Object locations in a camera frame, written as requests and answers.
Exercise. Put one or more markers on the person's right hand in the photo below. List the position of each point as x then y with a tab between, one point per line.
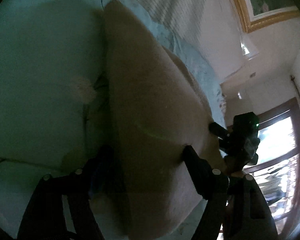
233	166

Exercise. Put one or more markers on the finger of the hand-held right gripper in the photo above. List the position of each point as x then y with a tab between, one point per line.
218	130

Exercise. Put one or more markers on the beige knit sweater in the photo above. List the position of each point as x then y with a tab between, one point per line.
152	105

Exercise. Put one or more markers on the light blue floral bedsheet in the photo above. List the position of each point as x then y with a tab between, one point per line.
40	55

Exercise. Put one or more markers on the wooden framed window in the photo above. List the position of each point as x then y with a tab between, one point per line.
277	140

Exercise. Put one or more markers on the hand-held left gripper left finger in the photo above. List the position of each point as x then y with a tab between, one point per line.
95	180

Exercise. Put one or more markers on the white striped sheet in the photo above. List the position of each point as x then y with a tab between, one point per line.
190	12

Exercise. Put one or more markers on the gold picture frame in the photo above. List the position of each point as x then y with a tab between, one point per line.
242	12

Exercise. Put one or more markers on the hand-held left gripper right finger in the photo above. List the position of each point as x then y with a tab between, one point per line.
195	165

